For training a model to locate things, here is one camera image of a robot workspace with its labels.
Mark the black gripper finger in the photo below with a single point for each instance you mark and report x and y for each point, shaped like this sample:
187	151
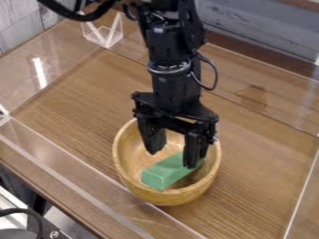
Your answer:
152	134
196	143

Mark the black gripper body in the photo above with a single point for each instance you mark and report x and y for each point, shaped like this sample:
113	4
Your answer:
173	102

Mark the green rectangular block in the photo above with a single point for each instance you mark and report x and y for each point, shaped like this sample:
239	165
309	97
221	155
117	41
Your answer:
163	174

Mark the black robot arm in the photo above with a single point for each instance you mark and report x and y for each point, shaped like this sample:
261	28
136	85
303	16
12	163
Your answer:
173	34

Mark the brown wooden bowl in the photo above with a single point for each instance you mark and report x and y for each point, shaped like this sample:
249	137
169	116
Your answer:
132	159

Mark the clear acrylic tray wall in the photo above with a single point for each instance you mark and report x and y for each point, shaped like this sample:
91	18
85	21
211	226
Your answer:
65	92

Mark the clear acrylic corner bracket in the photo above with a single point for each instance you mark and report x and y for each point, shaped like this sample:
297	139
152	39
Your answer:
104	36

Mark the black metal table frame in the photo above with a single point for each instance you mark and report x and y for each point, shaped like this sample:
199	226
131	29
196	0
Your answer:
28	216

